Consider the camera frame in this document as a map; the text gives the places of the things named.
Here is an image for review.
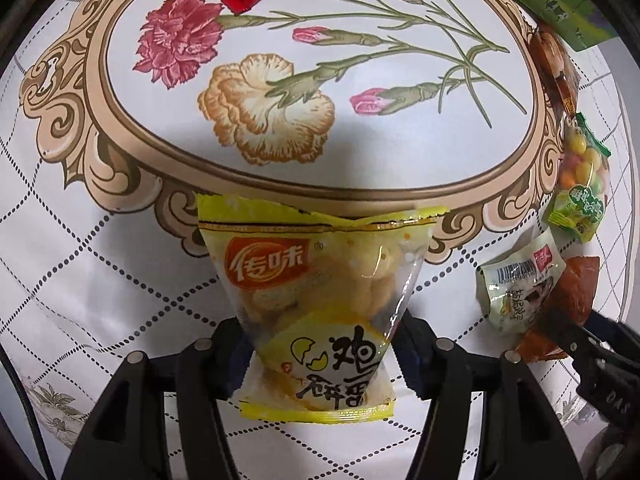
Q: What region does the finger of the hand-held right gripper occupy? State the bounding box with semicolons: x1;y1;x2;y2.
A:
587;311;640;353
542;316;608;378

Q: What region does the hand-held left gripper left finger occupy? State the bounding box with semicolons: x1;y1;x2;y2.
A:
62;317;255;480

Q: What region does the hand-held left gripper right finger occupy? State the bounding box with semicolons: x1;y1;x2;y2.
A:
397;310;585;480

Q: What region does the orange snack packet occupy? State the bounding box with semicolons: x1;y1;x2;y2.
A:
515;255;601;363

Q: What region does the yellow egg biscuit packet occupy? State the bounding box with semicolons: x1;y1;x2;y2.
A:
196;192;446;423

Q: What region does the printed cardboard box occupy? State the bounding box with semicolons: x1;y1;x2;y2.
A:
457;0;621;52

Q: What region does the small white green snack packet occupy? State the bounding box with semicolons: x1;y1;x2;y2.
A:
475;227;568;333

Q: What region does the green candy packet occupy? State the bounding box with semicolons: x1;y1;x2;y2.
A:
547;112;613;245

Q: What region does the floral checked blanket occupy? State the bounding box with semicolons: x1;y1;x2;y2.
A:
0;0;640;480

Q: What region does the brown snack packet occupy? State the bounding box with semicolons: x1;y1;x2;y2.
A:
530;27;583;116

